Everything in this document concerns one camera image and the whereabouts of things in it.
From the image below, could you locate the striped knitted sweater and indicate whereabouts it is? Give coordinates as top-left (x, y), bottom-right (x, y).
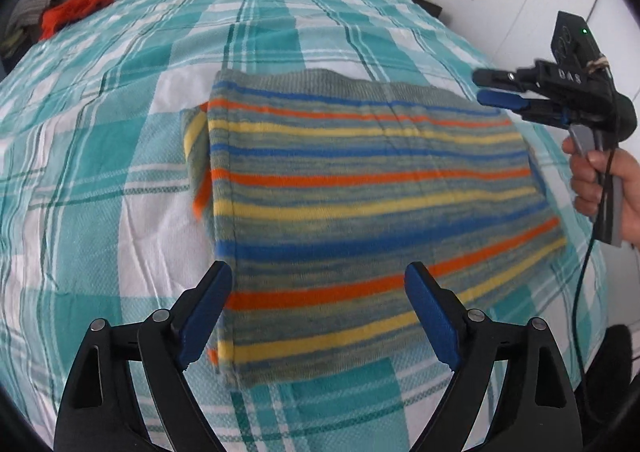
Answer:
top-left (181, 69), bottom-right (566, 388)

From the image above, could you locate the person's right hand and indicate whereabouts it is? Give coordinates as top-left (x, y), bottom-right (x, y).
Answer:
top-left (562, 136), bottom-right (640, 249)

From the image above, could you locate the red garment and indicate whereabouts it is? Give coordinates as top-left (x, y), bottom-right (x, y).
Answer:
top-left (39, 0), bottom-right (115, 41)

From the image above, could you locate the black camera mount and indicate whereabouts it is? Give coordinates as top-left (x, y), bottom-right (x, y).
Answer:
top-left (551, 12), bottom-right (601, 69)

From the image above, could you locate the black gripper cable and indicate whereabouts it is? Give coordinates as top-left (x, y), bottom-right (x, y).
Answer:
top-left (572, 145), bottom-right (616, 383)

